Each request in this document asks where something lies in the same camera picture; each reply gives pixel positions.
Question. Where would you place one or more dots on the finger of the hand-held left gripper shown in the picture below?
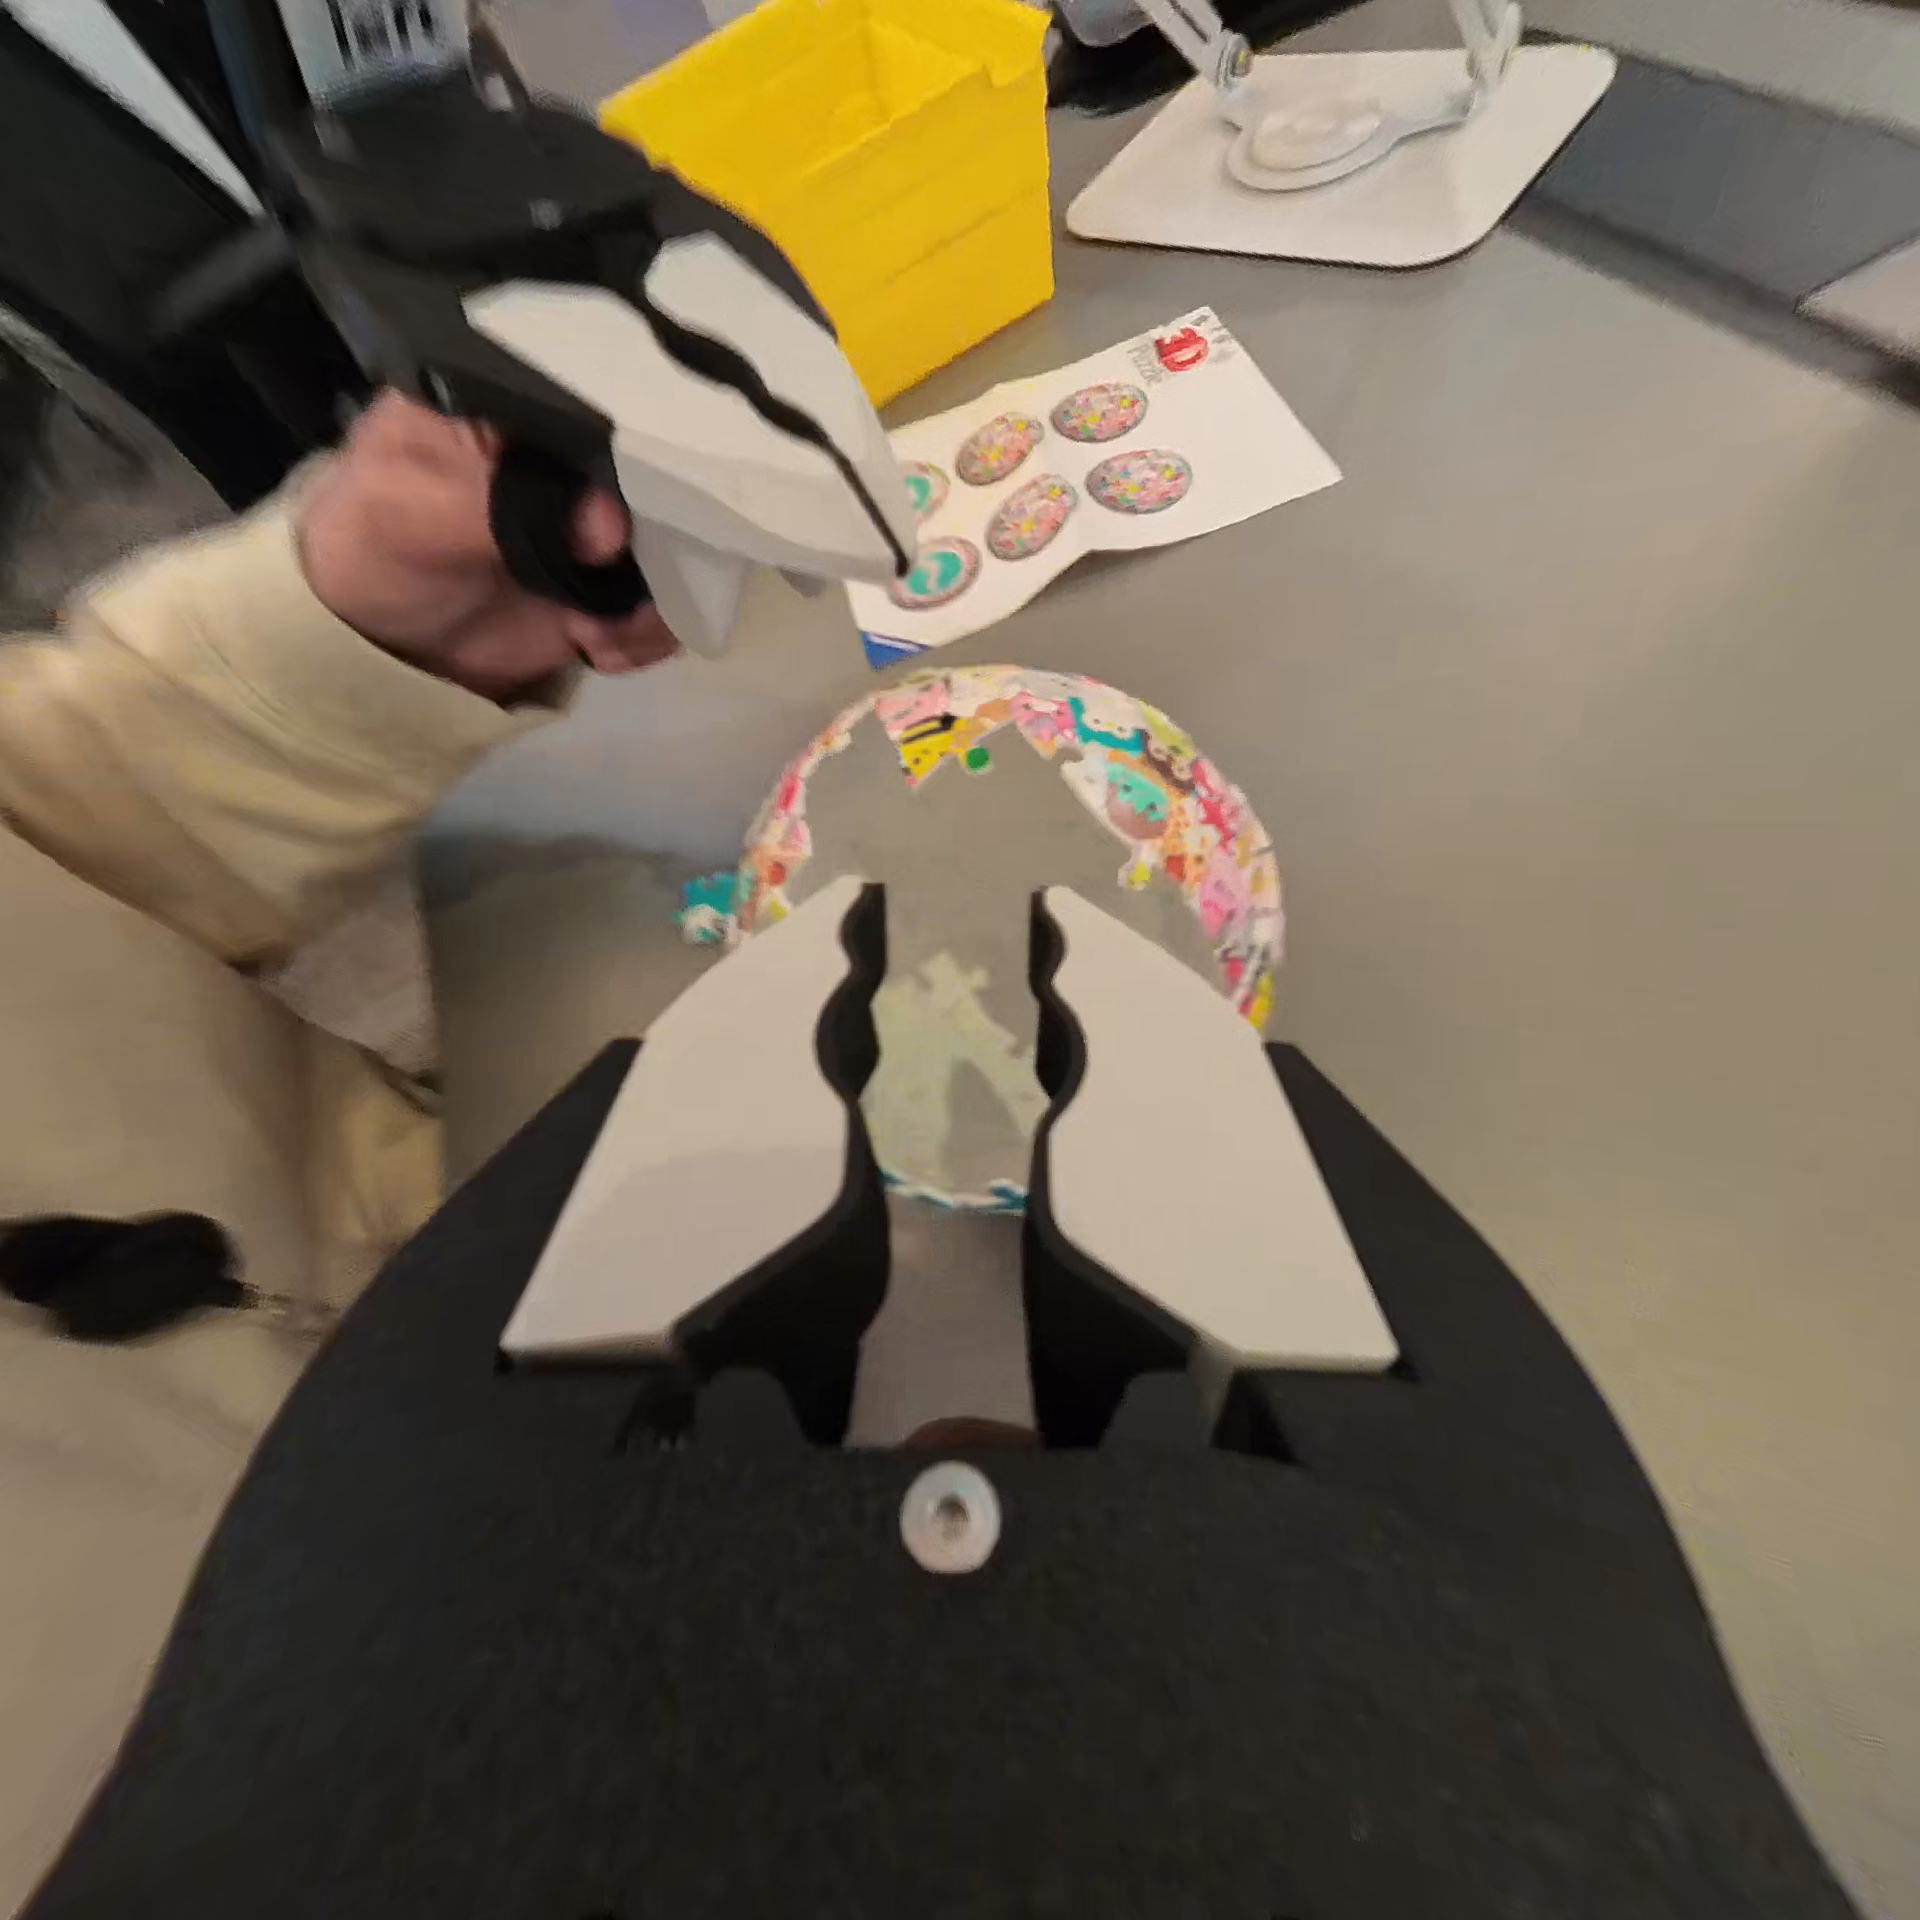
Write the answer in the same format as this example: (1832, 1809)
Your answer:
(782, 345)
(706, 464)

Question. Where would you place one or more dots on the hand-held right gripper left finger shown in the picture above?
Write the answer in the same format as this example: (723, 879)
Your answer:
(721, 1170)

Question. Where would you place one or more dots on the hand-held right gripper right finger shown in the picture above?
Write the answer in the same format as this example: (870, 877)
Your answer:
(1201, 1187)

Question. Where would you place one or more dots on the colourful puzzle ball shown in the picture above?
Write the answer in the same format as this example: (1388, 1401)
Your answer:
(1186, 809)

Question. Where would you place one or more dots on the person's left forearm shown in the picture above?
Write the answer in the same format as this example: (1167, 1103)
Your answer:
(181, 752)

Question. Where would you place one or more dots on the teal puzzle piece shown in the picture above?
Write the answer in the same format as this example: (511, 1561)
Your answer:
(709, 909)

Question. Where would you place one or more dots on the printed puzzle leaflet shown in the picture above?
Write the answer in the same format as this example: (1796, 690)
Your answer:
(1244, 435)

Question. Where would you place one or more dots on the person's left hand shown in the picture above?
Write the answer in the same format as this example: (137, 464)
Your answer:
(405, 539)

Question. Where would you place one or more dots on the yellow plastic bin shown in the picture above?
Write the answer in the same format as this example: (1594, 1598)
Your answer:
(900, 165)

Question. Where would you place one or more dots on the white desk stand base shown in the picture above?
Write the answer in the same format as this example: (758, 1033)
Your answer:
(1350, 211)

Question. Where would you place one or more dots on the person's cream sweater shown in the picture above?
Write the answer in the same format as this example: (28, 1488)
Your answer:
(150, 1499)

